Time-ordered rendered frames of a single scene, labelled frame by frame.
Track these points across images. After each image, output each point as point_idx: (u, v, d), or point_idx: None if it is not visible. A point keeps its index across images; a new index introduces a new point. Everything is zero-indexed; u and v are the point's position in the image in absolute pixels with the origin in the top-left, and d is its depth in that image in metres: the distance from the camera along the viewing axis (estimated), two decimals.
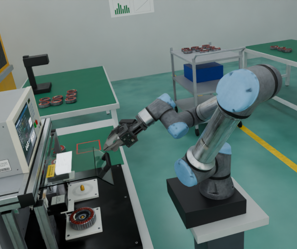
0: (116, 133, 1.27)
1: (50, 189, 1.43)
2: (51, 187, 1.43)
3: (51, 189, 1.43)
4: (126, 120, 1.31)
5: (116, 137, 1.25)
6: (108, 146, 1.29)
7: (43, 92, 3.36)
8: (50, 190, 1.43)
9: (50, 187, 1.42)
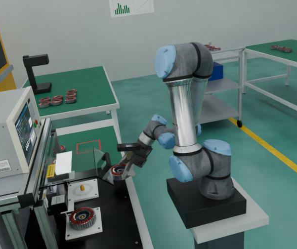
0: None
1: (50, 189, 1.43)
2: (51, 187, 1.43)
3: (51, 189, 1.43)
4: (128, 148, 1.44)
5: (134, 165, 1.46)
6: (121, 164, 1.55)
7: (43, 92, 3.36)
8: (50, 190, 1.43)
9: (50, 187, 1.42)
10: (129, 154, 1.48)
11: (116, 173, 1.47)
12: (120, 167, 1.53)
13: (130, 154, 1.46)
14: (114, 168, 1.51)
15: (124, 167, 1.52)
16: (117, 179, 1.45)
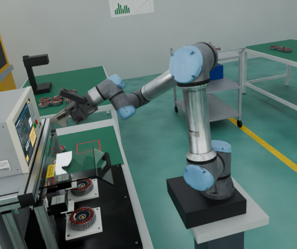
0: None
1: None
2: None
3: None
4: (71, 97, 1.25)
5: (68, 118, 1.28)
6: None
7: (43, 92, 3.36)
8: None
9: None
10: (70, 104, 1.29)
11: (76, 188, 1.45)
12: (82, 182, 1.51)
13: (71, 105, 1.27)
14: (76, 183, 1.50)
15: (86, 182, 1.51)
16: (78, 194, 1.44)
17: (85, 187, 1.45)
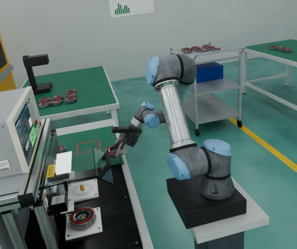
0: (124, 143, 1.71)
1: (50, 189, 1.43)
2: (51, 187, 1.43)
3: (51, 189, 1.43)
4: (121, 130, 1.70)
5: (126, 145, 1.72)
6: (115, 145, 1.81)
7: (43, 92, 3.36)
8: (50, 190, 1.43)
9: (50, 187, 1.42)
10: (122, 136, 1.74)
11: (111, 152, 1.72)
12: (114, 147, 1.78)
13: (123, 136, 1.72)
14: (110, 148, 1.77)
15: (118, 147, 1.78)
16: (112, 156, 1.71)
17: None
